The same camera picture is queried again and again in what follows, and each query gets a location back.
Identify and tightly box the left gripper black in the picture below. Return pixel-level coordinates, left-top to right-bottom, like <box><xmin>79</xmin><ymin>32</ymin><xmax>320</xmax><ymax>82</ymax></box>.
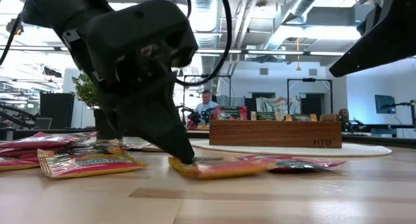
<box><xmin>63</xmin><ymin>0</ymin><xmax>196</xmax><ymax>165</ymax></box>

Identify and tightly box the wooden tea organizer box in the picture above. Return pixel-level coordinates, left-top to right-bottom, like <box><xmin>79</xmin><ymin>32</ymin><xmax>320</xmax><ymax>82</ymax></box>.
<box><xmin>209</xmin><ymin>112</ymin><xmax>343</xmax><ymax>149</ymax></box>

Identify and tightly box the person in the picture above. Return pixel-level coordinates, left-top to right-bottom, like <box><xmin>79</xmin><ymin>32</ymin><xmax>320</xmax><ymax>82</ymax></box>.
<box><xmin>194</xmin><ymin>89</ymin><xmax>219</xmax><ymax>126</ymax></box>
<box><xmin>337</xmin><ymin>108</ymin><xmax>350</xmax><ymax>123</ymax></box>

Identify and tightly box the green potted plant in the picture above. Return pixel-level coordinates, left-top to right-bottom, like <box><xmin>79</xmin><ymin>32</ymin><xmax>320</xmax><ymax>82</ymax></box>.
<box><xmin>71</xmin><ymin>73</ymin><xmax>124</xmax><ymax>140</ymax></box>

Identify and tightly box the black room partition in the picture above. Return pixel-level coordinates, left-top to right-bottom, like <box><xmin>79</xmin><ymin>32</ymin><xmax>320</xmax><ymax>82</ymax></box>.
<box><xmin>39</xmin><ymin>92</ymin><xmax>76</xmax><ymax>130</ymax></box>

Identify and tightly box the white round woven placemat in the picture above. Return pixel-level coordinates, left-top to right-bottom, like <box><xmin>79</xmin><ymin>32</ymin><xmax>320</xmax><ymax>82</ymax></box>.
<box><xmin>190</xmin><ymin>138</ymin><xmax>393</xmax><ymax>157</ymax></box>

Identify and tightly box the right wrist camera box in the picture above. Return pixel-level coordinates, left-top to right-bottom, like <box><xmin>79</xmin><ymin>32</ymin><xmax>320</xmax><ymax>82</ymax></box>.
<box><xmin>356</xmin><ymin>3</ymin><xmax>384</xmax><ymax>36</ymax></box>

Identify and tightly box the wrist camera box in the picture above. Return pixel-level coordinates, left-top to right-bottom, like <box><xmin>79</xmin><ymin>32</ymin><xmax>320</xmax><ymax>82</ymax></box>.
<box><xmin>157</xmin><ymin>34</ymin><xmax>200</xmax><ymax>74</ymax></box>
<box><xmin>356</xmin><ymin>3</ymin><xmax>384</xmax><ymax>36</ymax></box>

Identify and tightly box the black wall monitor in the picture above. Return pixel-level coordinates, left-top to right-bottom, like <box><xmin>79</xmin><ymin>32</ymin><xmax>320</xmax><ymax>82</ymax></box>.
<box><xmin>374</xmin><ymin>94</ymin><xmax>397</xmax><ymax>115</ymax></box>

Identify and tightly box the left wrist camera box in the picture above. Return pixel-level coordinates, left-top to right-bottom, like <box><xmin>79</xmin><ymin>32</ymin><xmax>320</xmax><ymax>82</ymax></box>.
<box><xmin>157</xmin><ymin>34</ymin><xmax>200</xmax><ymax>74</ymax></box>

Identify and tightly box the black metal frame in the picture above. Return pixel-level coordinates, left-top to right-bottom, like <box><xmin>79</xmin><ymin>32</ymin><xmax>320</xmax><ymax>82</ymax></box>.
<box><xmin>287</xmin><ymin>77</ymin><xmax>333</xmax><ymax>114</ymax></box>

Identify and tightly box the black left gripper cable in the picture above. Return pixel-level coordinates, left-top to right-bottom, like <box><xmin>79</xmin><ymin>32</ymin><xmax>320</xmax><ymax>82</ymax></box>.
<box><xmin>151</xmin><ymin>0</ymin><xmax>233</xmax><ymax>88</ymax></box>

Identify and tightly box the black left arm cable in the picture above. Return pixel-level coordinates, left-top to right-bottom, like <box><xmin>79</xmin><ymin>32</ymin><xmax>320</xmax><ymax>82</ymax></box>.
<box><xmin>0</xmin><ymin>14</ymin><xmax>23</xmax><ymax>68</ymax></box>

